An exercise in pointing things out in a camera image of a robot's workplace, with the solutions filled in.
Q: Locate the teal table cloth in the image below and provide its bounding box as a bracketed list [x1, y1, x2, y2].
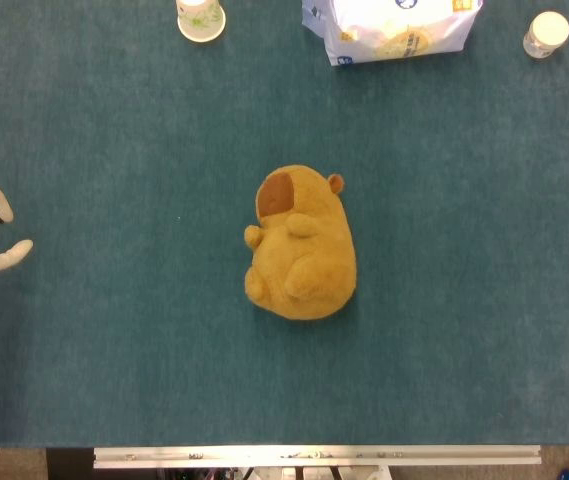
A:
[0, 0, 569, 449]

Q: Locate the aluminium profile rail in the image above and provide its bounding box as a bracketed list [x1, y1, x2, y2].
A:
[92, 444, 542, 470]

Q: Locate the paper cup with green print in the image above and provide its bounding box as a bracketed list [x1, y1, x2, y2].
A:
[175, 0, 227, 44]

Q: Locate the white snack bag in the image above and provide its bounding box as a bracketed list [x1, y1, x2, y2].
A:
[301, 0, 485, 67]

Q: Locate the brown capybara plush toy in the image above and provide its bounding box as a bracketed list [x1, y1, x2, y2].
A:
[243, 164, 358, 322]

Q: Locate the small white-lidded bottle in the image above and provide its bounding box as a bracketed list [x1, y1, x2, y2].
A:
[522, 11, 569, 59]

